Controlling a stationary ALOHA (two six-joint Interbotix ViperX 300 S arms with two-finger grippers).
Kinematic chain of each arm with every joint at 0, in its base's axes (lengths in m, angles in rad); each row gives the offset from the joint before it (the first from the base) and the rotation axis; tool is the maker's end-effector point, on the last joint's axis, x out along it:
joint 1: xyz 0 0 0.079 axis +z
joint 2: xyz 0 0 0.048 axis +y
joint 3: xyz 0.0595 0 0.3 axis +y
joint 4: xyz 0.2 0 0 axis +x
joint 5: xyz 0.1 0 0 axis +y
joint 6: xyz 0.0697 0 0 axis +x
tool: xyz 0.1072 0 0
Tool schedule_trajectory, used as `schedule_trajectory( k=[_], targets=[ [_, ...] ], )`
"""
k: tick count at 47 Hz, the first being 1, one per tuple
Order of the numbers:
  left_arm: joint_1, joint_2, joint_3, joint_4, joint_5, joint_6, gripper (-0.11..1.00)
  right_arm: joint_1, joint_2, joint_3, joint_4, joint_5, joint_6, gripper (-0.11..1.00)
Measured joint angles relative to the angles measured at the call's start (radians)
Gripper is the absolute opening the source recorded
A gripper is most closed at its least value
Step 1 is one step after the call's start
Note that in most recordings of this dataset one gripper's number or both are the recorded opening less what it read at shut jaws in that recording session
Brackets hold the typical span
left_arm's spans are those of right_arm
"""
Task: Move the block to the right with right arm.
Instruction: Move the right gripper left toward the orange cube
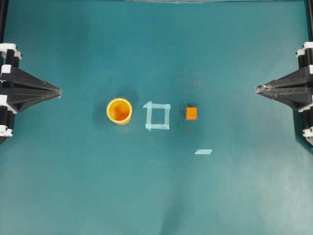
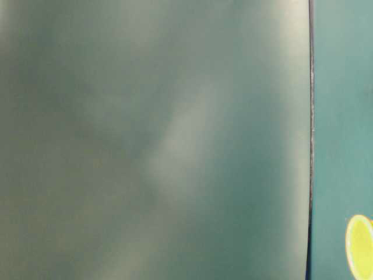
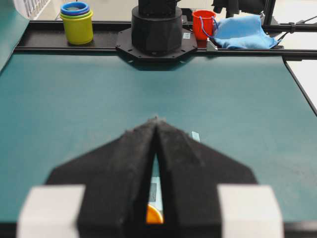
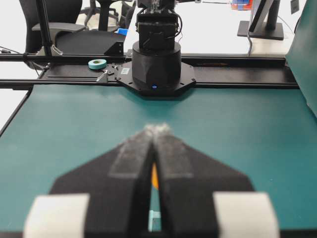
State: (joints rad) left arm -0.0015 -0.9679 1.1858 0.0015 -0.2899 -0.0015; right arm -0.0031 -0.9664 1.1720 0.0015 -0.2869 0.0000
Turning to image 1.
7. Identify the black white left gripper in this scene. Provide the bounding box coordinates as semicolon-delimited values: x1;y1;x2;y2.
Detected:
0;43;62;144

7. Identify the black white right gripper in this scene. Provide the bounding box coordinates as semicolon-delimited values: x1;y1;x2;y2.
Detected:
254;41;313;147

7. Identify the orange cube block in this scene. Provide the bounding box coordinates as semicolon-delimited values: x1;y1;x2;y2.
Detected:
185;106;198;120

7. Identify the yellow orange plastic cup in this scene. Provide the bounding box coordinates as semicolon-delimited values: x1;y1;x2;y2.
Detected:
106;98;133;125

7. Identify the light blue tape strip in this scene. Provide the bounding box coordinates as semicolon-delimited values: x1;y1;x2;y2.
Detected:
195;149;212;155

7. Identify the light blue tape square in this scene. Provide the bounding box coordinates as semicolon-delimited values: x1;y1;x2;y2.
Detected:
143;101;171;131

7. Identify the black right frame post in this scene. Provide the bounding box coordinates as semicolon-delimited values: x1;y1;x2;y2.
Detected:
304;0;313;42

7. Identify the black frame post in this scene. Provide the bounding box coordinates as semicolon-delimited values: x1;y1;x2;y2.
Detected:
304;0;313;42
0;0;9;44

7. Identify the black left frame post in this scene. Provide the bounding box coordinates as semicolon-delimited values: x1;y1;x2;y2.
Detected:
0;0;9;44

